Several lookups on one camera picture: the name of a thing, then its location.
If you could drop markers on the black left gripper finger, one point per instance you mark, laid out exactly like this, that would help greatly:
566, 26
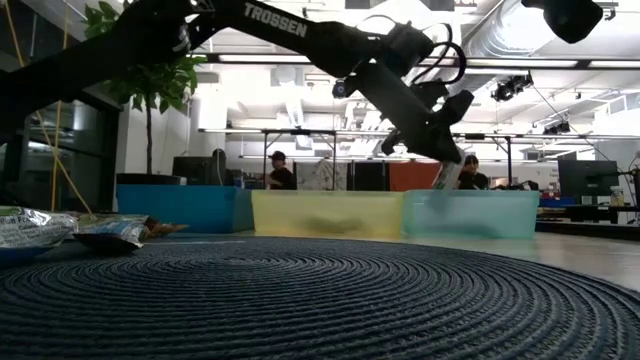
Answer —
424, 145
447, 147

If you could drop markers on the white green granola bar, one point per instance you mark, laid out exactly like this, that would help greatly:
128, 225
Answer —
450, 175

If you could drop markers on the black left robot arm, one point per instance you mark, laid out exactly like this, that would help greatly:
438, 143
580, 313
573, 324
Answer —
280, 30

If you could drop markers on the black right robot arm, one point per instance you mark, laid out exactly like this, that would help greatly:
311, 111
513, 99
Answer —
565, 17

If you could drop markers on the green brown granola bar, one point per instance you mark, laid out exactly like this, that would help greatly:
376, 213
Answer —
115, 231

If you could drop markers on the orange partition panel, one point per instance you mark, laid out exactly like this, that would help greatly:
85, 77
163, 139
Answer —
412, 176

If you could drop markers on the person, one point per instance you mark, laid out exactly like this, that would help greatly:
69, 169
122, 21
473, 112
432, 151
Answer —
281, 175
472, 177

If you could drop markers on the teal plastic bin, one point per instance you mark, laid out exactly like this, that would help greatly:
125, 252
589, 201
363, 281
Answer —
500, 215

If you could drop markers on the black ceiling spotlight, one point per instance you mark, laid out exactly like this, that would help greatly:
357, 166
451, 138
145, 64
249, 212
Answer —
510, 87

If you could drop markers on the long ceiling light bar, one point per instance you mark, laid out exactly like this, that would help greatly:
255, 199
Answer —
520, 63

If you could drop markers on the yellow plastic bin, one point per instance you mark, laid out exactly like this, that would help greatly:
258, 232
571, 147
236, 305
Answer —
325, 205

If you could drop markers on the black computer monitor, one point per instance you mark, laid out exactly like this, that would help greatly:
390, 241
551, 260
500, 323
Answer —
197, 170
587, 180

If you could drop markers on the dark background desk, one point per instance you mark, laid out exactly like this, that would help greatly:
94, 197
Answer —
590, 212

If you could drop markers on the white cup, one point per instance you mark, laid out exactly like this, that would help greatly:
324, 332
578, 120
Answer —
618, 196

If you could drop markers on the round dark blue woven placemat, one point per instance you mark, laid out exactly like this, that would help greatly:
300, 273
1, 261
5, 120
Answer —
320, 300

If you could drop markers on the green leafy plant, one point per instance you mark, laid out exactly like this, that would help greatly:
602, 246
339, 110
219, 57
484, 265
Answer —
165, 85

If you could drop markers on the blue plastic bin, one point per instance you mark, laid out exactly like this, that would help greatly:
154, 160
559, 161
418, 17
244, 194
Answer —
185, 207

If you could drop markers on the black plant pot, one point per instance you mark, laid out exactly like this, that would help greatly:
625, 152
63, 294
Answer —
150, 179

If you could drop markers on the black workstation frame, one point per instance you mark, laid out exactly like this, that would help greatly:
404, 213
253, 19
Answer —
300, 132
480, 136

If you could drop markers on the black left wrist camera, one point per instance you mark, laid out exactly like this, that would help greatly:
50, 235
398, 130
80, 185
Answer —
455, 107

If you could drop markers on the black ceiling camera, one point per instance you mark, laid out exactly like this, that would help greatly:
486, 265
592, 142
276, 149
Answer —
340, 90

